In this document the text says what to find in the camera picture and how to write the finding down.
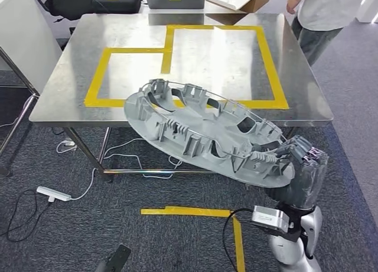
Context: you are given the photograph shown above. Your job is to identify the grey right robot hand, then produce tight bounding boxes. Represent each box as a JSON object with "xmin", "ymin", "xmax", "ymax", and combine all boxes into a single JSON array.
[{"xmin": 264, "ymin": 135, "xmax": 330, "ymax": 212}]

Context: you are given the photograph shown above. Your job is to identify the silver plastic wheel cover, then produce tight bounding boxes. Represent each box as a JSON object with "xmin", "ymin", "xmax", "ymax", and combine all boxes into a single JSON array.
[{"xmin": 124, "ymin": 78, "xmax": 296, "ymax": 189}]

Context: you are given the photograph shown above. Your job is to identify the steel workbench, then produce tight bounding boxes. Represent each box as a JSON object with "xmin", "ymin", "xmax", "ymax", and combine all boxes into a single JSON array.
[{"xmin": 29, "ymin": 12, "xmax": 335, "ymax": 183}]

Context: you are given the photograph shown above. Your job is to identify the person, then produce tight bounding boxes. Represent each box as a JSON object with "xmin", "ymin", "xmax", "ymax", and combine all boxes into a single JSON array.
[{"xmin": 286, "ymin": 0, "xmax": 367, "ymax": 67}]

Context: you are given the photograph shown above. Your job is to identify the brown cardboard box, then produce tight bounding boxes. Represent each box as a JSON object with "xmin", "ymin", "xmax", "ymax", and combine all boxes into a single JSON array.
[{"xmin": 207, "ymin": 0, "xmax": 273, "ymax": 14}]

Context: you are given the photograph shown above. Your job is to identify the white board panel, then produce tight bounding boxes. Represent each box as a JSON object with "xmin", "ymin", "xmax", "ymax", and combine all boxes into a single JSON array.
[
  {"xmin": 0, "ymin": 0, "xmax": 63, "ymax": 95},
  {"xmin": 355, "ymin": 0, "xmax": 378, "ymax": 25}
]

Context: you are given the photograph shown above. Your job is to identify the white desk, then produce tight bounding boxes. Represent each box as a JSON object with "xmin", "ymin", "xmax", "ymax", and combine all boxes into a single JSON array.
[{"xmin": 139, "ymin": 0, "xmax": 247, "ymax": 15}]

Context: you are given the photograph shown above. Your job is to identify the black case with yellow stripe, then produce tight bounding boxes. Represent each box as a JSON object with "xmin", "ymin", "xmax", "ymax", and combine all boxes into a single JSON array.
[{"xmin": 92, "ymin": 0, "xmax": 142, "ymax": 15}]

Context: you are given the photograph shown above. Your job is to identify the white power strip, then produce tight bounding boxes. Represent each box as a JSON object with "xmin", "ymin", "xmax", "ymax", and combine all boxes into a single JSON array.
[{"xmin": 35, "ymin": 185, "xmax": 72, "ymax": 203}]

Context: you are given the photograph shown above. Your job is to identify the black office chair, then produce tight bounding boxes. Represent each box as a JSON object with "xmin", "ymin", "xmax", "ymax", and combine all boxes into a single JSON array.
[{"xmin": 34, "ymin": 0, "xmax": 100, "ymax": 21}]

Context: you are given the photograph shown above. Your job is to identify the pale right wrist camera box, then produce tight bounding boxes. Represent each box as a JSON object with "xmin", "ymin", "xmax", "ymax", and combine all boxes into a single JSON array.
[{"xmin": 251, "ymin": 205, "xmax": 291, "ymax": 237}]

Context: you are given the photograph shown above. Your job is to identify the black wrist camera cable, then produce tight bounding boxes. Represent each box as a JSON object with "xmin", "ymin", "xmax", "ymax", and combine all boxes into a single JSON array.
[{"xmin": 222, "ymin": 208, "xmax": 254, "ymax": 272}]

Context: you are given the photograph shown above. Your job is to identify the white power cable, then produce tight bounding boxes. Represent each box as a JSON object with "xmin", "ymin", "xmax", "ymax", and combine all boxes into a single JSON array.
[{"xmin": 70, "ymin": 167, "xmax": 97, "ymax": 202}]

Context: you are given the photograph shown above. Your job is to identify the chrome metal frame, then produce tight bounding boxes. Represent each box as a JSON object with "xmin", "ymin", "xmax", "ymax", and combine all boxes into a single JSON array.
[{"xmin": 0, "ymin": 47, "xmax": 41, "ymax": 177}]

